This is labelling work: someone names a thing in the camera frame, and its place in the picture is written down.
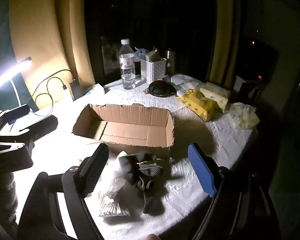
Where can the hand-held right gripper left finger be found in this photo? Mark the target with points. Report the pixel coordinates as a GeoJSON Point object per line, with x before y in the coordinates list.
{"type": "Point", "coordinates": [95, 170]}

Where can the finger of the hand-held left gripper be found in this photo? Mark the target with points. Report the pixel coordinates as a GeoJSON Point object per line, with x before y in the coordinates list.
{"type": "Point", "coordinates": [40, 125]}
{"type": "Point", "coordinates": [17, 111]}

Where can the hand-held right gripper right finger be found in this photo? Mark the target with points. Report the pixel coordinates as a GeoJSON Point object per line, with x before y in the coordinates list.
{"type": "Point", "coordinates": [202, 172]}

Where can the clear plastic bag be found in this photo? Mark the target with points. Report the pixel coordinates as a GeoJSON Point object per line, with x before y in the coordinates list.
{"type": "Point", "coordinates": [117, 182]}

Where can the cotton swab bag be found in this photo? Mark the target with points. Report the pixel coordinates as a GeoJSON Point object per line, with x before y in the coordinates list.
{"type": "Point", "coordinates": [112, 206]}

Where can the dark sock packet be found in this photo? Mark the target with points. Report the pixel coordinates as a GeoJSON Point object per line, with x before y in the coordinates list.
{"type": "Point", "coordinates": [137, 158]}

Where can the dark grey dotted sock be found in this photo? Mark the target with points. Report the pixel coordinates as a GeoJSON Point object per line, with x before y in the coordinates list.
{"type": "Point", "coordinates": [151, 171]}
{"type": "Point", "coordinates": [147, 200]}

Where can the brown cardboard box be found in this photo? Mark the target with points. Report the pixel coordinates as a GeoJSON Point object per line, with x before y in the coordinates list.
{"type": "Point", "coordinates": [130, 130]}

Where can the white textured tablecloth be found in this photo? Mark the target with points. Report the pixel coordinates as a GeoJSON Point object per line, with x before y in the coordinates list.
{"type": "Point", "coordinates": [195, 135]}

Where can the white charger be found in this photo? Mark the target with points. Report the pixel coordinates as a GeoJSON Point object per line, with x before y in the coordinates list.
{"type": "Point", "coordinates": [66, 93]}

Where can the white desk lamp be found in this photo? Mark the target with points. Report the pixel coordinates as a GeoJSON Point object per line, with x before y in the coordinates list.
{"type": "Point", "coordinates": [15, 68]}

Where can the yellow tissue packet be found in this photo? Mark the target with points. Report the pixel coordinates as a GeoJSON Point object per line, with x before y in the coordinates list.
{"type": "Point", "coordinates": [200, 105]}

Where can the crumpled pale plastic bag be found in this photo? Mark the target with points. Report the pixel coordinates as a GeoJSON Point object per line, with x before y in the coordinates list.
{"type": "Point", "coordinates": [242, 116]}

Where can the pale tissue packet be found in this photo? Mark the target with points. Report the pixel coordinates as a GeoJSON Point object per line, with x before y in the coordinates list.
{"type": "Point", "coordinates": [216, 93]}

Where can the yellow curtain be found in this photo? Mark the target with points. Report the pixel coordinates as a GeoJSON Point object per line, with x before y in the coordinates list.
{"type": "Point", "coordinates": [47, 30]}
{"type": "Point", "coordinates": [223, 30]}

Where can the white flat packets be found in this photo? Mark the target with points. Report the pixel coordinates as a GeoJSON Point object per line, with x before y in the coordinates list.
{"type": "Point", "coordinates": [186, 81]}

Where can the black round lid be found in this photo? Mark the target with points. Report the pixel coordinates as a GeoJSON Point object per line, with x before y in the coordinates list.
{"type": "Point", "coordinates": [161, 88]}

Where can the clear water bottle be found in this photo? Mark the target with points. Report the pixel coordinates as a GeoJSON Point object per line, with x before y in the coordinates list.
{"type": "Point", "coordinates": [127, 65]}

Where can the white perforated basket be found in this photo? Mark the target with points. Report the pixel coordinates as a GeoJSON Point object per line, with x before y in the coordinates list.
{"type": "Point", "coordinates": [155, 71]}

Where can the metal thermos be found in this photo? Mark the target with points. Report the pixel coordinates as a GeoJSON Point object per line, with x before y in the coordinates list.
{"type": "Point", "coordinates": [169, 60]}

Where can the blue plastic bag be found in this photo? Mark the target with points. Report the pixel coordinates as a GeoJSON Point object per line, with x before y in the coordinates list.
{"type": "Point", "coordinates": [139, 53]}

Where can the packets in basket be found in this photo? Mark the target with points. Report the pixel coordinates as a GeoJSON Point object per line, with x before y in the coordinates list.
{"type": "Point", "coordinates": [153, 55]}

